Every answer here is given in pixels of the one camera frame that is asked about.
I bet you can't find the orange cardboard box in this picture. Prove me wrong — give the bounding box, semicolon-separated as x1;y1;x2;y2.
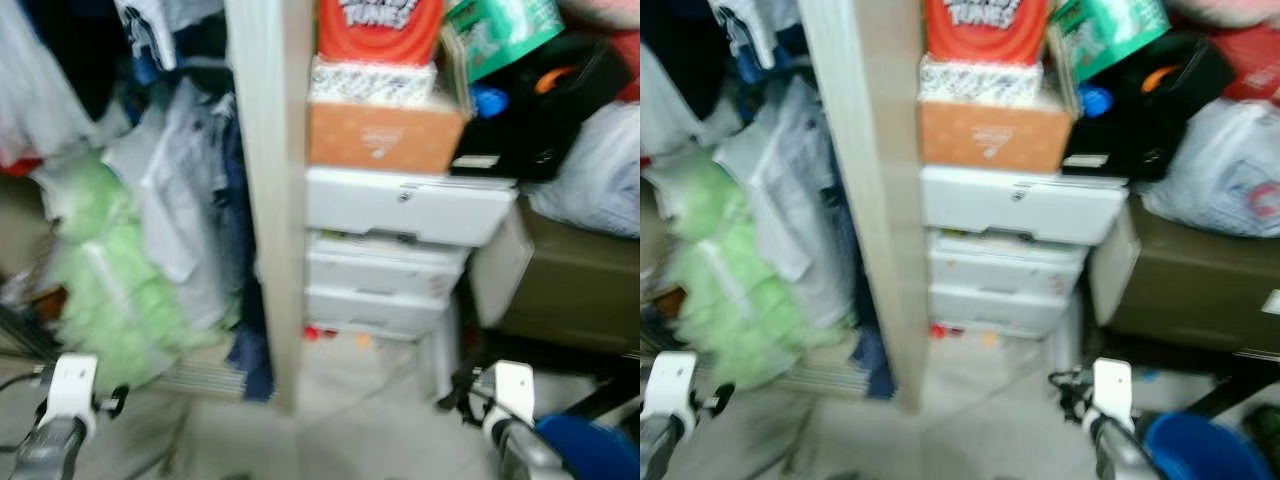
920;98;1076;173
307;95;471;176

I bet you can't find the blue plastic bucket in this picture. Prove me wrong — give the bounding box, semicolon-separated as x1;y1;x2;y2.
535;413;641;480
1140;410;1276;480

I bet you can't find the grey hanging garment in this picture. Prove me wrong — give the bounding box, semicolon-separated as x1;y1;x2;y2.
715;75;861;331
100;80;246;331

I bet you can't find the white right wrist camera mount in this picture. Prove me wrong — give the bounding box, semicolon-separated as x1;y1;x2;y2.
1090;358;1136;426
490;361;538;429

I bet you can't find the green printed box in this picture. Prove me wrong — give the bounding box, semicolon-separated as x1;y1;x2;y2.
445;0;566;83
1050;0;1171;83

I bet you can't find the dark blue garment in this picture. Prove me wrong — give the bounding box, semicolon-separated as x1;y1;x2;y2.
225;130;276;401
850;300;896;401

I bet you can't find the white black patterned box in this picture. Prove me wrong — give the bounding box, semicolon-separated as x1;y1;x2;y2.
310;57;438;109
920;55;1051;109

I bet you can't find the pink fabric bundle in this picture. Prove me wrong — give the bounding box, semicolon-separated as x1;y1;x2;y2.
555;0;641;31
1165;0;1280;29

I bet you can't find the red printed box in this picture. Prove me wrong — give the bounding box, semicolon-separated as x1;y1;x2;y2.
317;0;446;68
925;0;1051;66

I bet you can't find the white plastic drawer unit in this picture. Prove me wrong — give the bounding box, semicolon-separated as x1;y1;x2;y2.
303;165;519;341
920;165;1131;341

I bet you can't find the white printed plastic bag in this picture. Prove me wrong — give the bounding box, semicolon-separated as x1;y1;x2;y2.
525;100;641;239
1140;98;1280;239

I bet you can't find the light wooden post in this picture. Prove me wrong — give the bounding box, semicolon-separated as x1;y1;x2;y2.
797;0;936;413
222;0;316;413

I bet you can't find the blue bottle cap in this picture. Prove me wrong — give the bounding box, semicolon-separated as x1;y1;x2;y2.
1078;85;1116;119
470;85;511;121

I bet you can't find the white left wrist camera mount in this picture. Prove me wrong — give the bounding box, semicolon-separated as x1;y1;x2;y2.
643;350;699;441
45;353;101;441

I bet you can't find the red bag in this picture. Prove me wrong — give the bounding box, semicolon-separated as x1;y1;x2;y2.
600;30;641;101
1215;25;1280;106

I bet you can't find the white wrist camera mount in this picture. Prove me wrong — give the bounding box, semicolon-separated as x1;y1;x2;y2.
1090;358;1136;426
45;353;101;441
643;350;699;441
490;361;538;429

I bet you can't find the brown plastic storage box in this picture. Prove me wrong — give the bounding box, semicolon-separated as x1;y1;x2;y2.
1090;200;1280;356
468;195;641;356

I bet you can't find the light green fluffy cloth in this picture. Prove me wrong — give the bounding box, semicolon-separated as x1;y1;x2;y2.
645;150;851;391
40;150;241;391

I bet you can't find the black bag with orange mark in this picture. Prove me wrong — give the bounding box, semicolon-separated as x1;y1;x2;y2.
1060;32;1236;183
450;35;633;183

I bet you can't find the white hanging garment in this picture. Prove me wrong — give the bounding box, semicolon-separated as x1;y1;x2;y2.
0;0;131;166
640;40;721;161

